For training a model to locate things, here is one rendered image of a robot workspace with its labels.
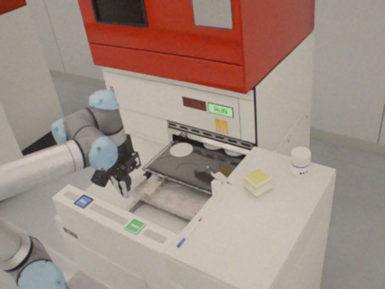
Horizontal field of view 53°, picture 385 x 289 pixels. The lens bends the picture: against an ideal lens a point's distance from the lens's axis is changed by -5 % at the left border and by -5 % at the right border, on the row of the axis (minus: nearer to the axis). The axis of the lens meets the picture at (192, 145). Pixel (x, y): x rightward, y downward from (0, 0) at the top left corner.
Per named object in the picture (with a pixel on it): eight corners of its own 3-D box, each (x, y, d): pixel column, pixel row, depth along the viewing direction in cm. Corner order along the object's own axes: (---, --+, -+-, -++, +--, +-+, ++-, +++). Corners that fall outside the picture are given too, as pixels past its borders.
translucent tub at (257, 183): (259, 180, 145) (259, 166, 141) (272, 191, 139) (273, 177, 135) (243, 189, 142) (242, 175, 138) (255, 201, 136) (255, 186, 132)
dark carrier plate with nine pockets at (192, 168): (190, 127, 192) (190, 126, 192) (255, 145, 175) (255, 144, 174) (146, 168, 170) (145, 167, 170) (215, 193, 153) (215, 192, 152)
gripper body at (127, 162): (142, 167, 123) (135, 135, 116) (124, 183, 117) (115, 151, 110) (124, 161, 127) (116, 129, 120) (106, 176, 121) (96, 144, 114)
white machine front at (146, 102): (120, 127, 214) (103, 59, 191) (258, 170, 172) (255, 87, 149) (117, 130, 212) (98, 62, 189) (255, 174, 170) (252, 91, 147)
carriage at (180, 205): (141, 184, 169) (140, 179, 167) (215, 212, 150) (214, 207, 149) (129, 195, 164) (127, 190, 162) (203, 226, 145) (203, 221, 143)
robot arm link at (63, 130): (62, 135, 95) (101, 117, 100) (46, 118, 102) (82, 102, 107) (71, 161, 99) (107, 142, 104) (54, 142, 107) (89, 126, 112)
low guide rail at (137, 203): (186, 155, 187) (185, 150, 185) (190, 156, 186) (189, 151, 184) (115, 225, 155) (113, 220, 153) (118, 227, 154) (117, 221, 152)
